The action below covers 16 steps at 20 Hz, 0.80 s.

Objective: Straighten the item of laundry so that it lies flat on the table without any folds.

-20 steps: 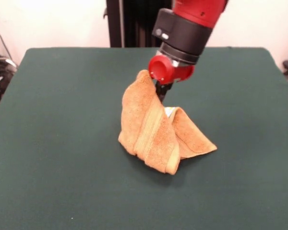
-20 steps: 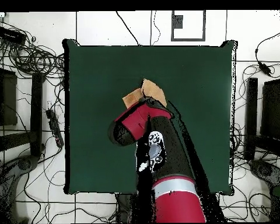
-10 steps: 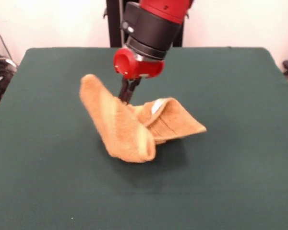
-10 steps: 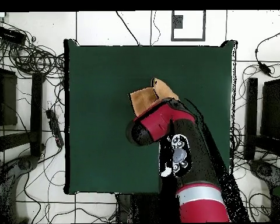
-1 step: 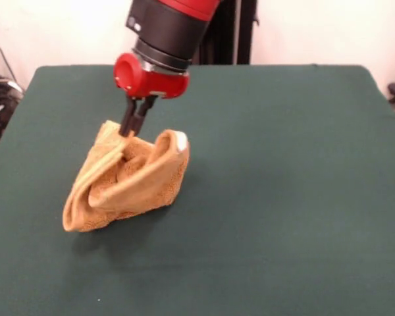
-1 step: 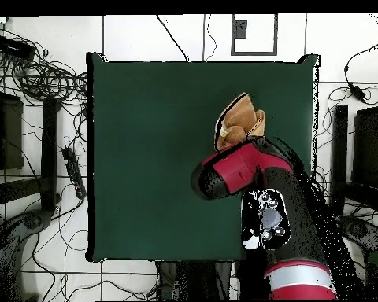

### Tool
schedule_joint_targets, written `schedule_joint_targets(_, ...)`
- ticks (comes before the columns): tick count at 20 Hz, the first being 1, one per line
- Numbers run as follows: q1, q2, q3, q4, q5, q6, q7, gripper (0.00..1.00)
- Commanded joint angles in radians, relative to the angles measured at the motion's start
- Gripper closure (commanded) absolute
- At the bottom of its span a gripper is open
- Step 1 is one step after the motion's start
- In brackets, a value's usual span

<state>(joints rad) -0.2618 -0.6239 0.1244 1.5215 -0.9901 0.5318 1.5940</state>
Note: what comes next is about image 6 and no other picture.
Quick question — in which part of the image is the tan terry towel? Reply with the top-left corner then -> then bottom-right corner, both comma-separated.
214,91 -> 267,152

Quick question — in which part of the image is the dark green table cloth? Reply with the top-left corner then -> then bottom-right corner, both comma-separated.
86,52 -> 321,263

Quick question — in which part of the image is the black power strip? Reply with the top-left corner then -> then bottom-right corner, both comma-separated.
61,146 -> 87,201

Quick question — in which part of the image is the black tripod base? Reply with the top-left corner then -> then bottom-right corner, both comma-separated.
0,208 -> 54,296
336,214 -> 378,252

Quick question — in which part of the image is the black cabinet box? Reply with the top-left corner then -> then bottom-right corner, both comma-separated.
350,105 -> 378,190

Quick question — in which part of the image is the black electronics box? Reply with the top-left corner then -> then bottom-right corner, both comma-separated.
0,34 -> 36,61

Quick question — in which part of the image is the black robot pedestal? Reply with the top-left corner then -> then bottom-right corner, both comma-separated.
155,260 -> 232,301

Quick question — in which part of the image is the thick black cable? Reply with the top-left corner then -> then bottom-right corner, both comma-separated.
156,14 -> 190,62

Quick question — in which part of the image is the thin black cable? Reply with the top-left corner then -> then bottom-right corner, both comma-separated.
202,13 -> 217,62

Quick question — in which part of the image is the grey square floor frame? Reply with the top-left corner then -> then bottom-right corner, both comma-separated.
230,13 -> 279,57

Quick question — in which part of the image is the black upright post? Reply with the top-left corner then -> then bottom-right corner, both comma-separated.
40,98 -> 59,212
329,104 -> 350,217

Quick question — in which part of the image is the tangled black cable bundle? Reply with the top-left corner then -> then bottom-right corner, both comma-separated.
0,24 -> 89,108

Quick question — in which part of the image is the black frame stand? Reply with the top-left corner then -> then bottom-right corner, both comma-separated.
0,71 -> 24,205

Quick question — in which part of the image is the black power adapter with cable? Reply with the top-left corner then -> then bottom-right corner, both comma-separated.
343,38 -> 378,104

